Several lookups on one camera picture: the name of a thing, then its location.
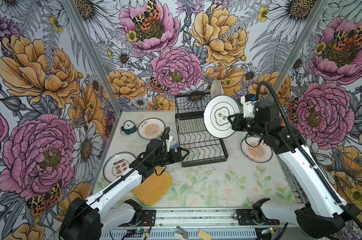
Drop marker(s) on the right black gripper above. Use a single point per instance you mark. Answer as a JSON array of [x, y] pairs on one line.
[[237, 124]]

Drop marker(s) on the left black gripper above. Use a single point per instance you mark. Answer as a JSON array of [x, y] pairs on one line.
[[179, 154]]

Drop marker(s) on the black wire dish rack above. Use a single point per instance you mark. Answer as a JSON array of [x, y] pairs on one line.
[[192, 134]]

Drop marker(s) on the white floral plate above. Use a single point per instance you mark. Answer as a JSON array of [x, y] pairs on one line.
[[216, 89]]

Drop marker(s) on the yellow woven square plate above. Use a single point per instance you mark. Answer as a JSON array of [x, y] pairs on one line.
[[153, 188]]

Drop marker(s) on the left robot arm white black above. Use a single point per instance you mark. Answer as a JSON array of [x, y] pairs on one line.
[[89, 219]]

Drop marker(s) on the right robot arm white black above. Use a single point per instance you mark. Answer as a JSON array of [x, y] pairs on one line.
[[326, 212]]

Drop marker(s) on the blue white striped plate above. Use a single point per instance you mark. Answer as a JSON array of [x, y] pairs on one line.
[[171, 143]]

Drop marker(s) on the orange sunburst plate right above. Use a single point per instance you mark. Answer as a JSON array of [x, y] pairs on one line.
[[256, 150]]

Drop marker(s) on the orange sunburst plate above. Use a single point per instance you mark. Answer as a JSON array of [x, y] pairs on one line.
[[151, 128], [256, 150]]

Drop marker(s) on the orange sunburst plate left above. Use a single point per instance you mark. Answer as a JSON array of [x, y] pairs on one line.
[[151, 128]]

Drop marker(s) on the small teal cup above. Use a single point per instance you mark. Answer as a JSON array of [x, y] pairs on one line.
[[128, 128]]

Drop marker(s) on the white plate red characters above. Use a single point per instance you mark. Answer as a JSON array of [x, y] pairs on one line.
[[116, 165]]

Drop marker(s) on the grey clip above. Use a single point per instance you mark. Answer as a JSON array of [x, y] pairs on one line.
[[181, 234]]

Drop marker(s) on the aluminium front rail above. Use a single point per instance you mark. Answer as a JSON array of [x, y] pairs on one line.
[[193, 217]]

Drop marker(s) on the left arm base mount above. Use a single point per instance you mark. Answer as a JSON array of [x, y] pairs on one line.
[[146, 219]]

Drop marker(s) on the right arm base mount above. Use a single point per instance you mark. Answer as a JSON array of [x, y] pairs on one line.
[[245, 217]]

